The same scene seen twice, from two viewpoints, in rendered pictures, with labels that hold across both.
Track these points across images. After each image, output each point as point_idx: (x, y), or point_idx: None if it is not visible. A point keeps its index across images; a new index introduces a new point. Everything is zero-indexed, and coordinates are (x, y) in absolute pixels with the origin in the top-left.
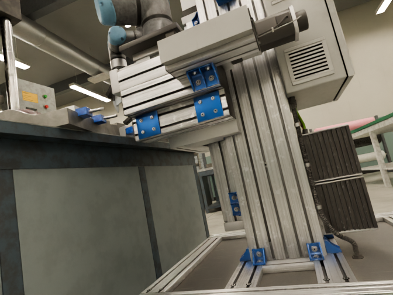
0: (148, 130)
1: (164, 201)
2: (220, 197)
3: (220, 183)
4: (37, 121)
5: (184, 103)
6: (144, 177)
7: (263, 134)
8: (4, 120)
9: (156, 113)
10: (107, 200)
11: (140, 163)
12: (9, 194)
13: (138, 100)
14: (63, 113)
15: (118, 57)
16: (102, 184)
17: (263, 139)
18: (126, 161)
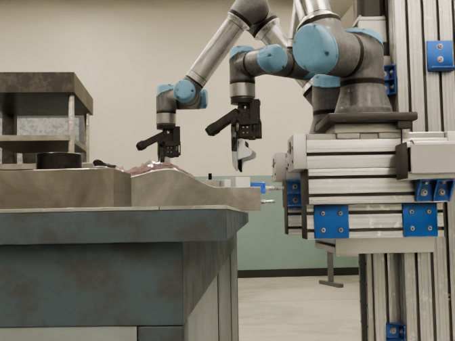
0: (331, 229)
1: (233, 311)
2: (370, 327)
3: (376, 308)
4: (215, 197)
5: (388, 206)
6: (231, 271)
7: (453, 258)
8: (241, 211)
9: (347, 210)
10: (227, 311)
11: (230, 248)
12: (219, 304)
13: (334, 190)
14: (254, 193)
15: (250, 80)
16: (226, 286)
17: (453, 264)
18: (229, 247)
